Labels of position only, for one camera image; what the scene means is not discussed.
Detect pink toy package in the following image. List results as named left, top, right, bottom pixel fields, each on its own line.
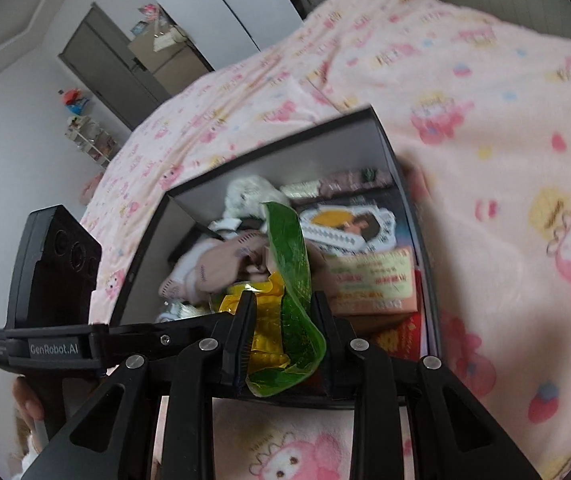
left=133, top=4, right=169, bottom=36

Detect black cardboard box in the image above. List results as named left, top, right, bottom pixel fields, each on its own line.
left=110, top=105, right=443, bottom=411

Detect cream handbag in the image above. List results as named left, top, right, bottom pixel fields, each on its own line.
left=153, top=27, right=189, bottom=52

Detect pink printed blanket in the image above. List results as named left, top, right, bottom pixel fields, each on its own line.
left=78, top=0, right=571, bottom=480

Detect white plush cat toy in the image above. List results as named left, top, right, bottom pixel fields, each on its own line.
left=223, top=175, right=286, bottom=221

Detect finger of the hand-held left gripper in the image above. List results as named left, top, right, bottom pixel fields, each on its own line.
left=106, top=310, right=236, bottom=368

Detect cartoon girl sticker card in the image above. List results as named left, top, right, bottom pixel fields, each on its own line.
left=298, top=200, right=397, bottom=251

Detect person's left hand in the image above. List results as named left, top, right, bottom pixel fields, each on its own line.
left=12, top=376, right=46, bottom=423

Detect brown cardboard boxes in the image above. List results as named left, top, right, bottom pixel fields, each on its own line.
left=128, top=35, right=214, bottom=96

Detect green yellow snack packet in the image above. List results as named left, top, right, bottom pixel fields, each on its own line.
left=216, top=201, right=327, bottom=398

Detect white storage rack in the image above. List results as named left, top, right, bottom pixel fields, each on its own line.
left=64, top=115, right=119, bottom=168

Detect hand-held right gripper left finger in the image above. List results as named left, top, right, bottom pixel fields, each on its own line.
left=20, top=290, right=259, bottom=480

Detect person's left forearm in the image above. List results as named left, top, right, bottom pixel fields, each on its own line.
left=8, top=422, right=46, bottom=478

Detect red printed packet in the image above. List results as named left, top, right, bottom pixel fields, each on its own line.
left=365, top=267, right=429, bottom=361

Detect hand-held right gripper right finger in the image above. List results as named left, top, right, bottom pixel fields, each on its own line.
left=310, top=290, right=543, bottom=480

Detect yellow pink printed packet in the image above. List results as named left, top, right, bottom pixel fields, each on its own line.
left=323, top=246, right=421, bottom=316

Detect grey door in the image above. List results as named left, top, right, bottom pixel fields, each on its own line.
left=58, top=2, right=171, bottom=133

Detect brown patterned packet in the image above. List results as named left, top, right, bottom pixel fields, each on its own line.
left=319, top=166, right=395, bottom=197

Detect red blue toy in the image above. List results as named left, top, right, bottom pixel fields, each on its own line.
left=58, top=87, right=91, bottom=116

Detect pink beige sock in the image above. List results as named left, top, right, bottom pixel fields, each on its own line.
left=158, top=230, right=276, bottom=306

